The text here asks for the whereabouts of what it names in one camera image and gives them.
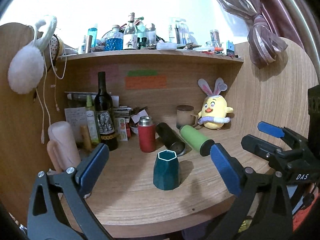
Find clear liquor bottle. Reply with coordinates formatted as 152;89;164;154
123;12;138;50

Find red thermos steel cap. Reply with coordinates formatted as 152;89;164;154
138;116;156;153

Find pink sticky note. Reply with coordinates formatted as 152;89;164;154
89;64;120;85

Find white bowl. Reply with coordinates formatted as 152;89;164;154
130;126;138;135

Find green white lotion bottle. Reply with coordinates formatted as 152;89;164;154
86;95;100;145

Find beige mug with lid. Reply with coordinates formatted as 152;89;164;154
176;105;199;129

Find clear pen holder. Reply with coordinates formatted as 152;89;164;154
169;17;191;44

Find wooden shelf board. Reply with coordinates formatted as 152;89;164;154
60;49;244;62

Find glass jar with sticks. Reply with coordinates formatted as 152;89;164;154
210;29;221;47

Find white plastic box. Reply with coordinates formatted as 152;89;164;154
156;42;177;50

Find white paper note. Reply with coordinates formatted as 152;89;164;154
65;107;87;144

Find yellow chick bunny plush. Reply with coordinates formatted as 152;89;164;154
197;77;234;130

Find dark teal hexagonal cup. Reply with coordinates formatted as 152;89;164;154
153;150;181;191

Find pink cylindrical roll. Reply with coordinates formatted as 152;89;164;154
47;121;81;173

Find white fluffy earmuffs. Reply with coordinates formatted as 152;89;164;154
8;16;57;94

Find teal plastic bottle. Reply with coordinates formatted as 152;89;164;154
87;24;98;48

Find black steel tumbler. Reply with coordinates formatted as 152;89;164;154
156;122;185;156

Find blue pencil sharpener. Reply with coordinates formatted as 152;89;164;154
226;41;235;56

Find white earphone cable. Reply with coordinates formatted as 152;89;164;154
34;44;68;145

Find dark wine bottle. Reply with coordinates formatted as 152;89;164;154
94;72;118;151

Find orange sticky note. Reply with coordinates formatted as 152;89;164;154
125;75;167;90

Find green sticky note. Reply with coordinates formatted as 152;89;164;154
127;69;158;77

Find pink striped curtain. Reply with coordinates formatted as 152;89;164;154
217;0;319;68

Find green tumbler black lid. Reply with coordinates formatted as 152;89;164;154
180;125;215;157

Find blue patterned glass jar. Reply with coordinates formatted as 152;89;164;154
105;25;124;51

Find small yellow tube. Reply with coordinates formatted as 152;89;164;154
80;125;92;151

